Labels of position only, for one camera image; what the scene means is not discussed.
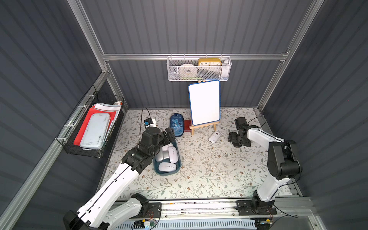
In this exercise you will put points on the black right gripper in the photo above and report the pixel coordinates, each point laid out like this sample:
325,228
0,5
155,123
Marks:
235,138

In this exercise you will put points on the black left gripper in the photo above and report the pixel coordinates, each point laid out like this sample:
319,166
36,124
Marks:
167,138

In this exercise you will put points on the white grey computer mouse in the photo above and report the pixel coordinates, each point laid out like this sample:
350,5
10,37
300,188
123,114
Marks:
160,156

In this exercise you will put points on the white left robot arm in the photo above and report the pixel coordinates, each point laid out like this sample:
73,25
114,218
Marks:
97,213

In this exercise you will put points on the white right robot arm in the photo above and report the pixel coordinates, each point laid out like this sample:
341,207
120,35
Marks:
282,163

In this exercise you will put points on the teal storage box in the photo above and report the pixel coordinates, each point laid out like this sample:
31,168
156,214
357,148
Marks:
165,150

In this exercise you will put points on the red flat box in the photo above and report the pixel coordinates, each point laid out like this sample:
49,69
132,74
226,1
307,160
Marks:
187,125

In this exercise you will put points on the wooden easel stand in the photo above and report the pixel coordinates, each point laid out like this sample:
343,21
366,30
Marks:
193,127

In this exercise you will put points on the white plastic tray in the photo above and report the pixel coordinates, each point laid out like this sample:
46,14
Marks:
95,132

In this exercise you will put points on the blue dinosaur pencil case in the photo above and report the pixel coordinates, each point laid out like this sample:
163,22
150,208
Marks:
177,124

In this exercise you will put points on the blue framed whiteboard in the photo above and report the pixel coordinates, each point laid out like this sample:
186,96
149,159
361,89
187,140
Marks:
204,100

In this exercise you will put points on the yellow clock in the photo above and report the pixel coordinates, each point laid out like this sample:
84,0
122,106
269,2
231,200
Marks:
209,62

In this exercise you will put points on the white tape roll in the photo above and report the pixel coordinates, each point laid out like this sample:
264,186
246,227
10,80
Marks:
187,71

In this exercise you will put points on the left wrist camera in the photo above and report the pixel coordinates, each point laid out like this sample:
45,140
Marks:
150,122

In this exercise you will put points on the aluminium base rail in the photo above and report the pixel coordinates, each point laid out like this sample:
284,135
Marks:
288,213

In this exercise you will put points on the black wire wall basket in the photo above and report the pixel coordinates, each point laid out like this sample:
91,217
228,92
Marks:
68,134

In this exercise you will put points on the white wire wall basket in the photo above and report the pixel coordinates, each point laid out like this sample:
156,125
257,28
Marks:
205,73

